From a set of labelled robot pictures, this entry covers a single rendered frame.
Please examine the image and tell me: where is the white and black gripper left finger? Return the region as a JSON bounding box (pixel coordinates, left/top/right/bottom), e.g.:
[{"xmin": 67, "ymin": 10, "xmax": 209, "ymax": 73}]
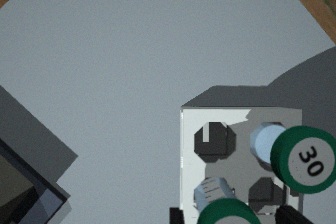
[{"xmin": 169, "ymin": 207, "xmax": 185, "ymax": 224}]

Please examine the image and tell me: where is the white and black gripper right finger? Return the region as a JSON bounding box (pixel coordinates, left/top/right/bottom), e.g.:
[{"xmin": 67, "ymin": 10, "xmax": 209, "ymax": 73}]
[{"xmin": 275, "ymin": 205, "xmax": 314, "ymax": 224}]

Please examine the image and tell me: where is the grey table surface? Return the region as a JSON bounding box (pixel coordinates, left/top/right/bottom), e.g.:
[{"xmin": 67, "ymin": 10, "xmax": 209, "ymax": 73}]
[{"xmin": 0, "ymin": 0, "xmax": 336, "ymax": 224}]

